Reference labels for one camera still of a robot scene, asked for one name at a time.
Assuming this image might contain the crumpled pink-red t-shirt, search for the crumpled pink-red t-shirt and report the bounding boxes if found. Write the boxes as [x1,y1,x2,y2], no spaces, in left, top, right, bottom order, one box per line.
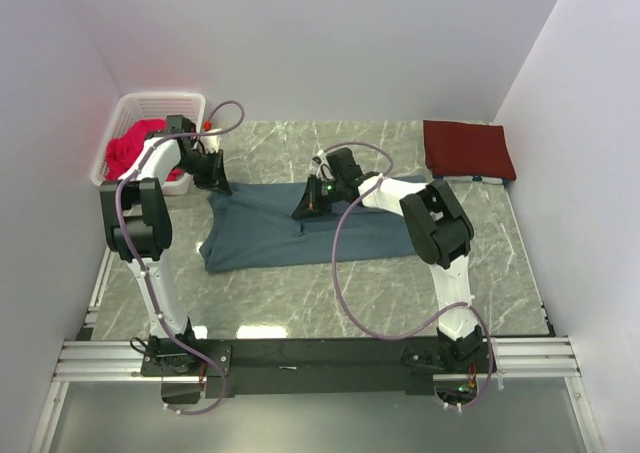
[105,119,166,181]

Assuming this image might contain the folded dark red t-shirt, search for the folded dark red t-shirt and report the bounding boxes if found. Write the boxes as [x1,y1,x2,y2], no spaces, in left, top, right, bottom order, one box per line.
[423,120,517,182]

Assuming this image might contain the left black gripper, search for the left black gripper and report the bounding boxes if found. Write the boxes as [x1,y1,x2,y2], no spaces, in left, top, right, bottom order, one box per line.
[176,148,232,196]

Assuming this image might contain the folded white blue t-shirt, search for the folded white blue t-shirt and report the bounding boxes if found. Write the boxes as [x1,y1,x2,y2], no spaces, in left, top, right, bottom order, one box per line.
[432,174,512,187]

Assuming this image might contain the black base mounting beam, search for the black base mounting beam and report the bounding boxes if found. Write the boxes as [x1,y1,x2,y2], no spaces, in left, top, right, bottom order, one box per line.
[140,337,496,398]

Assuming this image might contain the blue-grey t-shirt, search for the blue-grey t-shirt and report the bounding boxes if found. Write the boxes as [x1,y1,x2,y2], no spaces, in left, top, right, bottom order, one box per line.
[200,183,415,273]

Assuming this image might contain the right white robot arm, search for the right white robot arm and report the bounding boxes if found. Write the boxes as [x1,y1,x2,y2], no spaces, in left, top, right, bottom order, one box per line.
[291,142,482,372]

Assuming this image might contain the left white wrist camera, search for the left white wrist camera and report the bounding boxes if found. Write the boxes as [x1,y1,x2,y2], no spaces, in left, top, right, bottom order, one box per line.
[198,120,221,154]

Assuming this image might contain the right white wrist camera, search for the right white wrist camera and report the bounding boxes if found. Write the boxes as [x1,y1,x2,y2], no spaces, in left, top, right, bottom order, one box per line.
[311,150,334,181]

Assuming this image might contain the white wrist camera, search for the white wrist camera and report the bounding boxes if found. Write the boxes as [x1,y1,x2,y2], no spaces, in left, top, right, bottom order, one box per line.
[198,120,221,154]
[311,150,334,181]

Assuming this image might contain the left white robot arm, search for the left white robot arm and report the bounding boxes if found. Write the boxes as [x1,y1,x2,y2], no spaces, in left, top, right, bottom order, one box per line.
[99,115,232,375]

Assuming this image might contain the aluminium rail frame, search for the aluminium rail frame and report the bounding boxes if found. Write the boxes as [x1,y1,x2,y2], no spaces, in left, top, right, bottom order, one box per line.
[29,192,606,453]

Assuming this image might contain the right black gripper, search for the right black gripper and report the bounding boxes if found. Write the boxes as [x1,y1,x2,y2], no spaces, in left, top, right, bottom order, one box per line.
[293,174,345,220]

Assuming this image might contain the white plastic laundry basket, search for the white plastic laundry basket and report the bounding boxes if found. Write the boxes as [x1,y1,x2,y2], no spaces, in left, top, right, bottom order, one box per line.
[90,92,206,186]

